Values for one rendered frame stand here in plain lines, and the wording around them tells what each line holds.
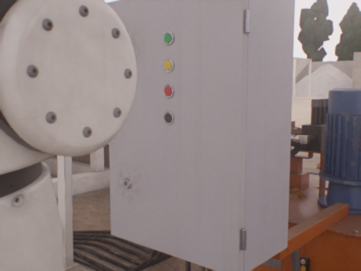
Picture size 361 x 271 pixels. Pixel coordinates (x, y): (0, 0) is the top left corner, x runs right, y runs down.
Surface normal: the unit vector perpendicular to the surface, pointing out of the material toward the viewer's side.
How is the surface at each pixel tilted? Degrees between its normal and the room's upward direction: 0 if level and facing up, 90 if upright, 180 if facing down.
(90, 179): 90
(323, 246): 90
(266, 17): 90
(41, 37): 90
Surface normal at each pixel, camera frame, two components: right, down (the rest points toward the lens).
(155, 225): -0.65, 0.09
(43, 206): 0.96, -0.04
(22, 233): 0.74, 0.10
